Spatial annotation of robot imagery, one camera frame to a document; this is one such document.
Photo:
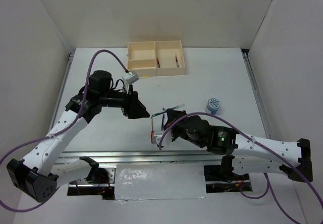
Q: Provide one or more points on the red gel pen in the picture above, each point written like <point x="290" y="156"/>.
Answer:
<point x="152" y="126"/>

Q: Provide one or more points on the blue round jar right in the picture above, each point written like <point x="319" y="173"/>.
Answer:
<point x="212" y="106"/>

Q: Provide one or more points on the blue ink pen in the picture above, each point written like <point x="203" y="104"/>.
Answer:
<point x="162" y="122"/>

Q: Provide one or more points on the white foil cover plate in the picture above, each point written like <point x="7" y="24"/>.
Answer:
<point x="160" y="181"/>

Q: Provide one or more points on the aluminium table frame rail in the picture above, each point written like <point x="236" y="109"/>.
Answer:
<point x="221" y="73"/>

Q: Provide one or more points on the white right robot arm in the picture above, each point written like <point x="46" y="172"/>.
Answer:
<point x="242" y="153"/>

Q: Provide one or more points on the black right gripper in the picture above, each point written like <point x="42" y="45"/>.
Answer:
<point x="173" y="115"/>

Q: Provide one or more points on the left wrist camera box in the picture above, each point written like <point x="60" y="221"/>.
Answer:
<point x="130" y="77"/>

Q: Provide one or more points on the cream compartment tray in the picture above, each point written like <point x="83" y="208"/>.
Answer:
<point x="141" y="58"/>

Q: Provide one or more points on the red ink pen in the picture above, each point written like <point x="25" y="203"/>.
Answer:
<point x="177" y="63"/>

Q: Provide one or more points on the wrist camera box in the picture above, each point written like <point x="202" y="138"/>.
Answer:
<point x="156" y="137"/>
<point x="130" y="77"/>

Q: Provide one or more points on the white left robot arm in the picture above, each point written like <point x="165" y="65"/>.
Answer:
<point x="35" y="174"/>

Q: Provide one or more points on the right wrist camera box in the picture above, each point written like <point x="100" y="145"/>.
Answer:
<point x="156" y="137"/>

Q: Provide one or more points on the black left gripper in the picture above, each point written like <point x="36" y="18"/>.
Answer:
<point x="132" y="108"/>

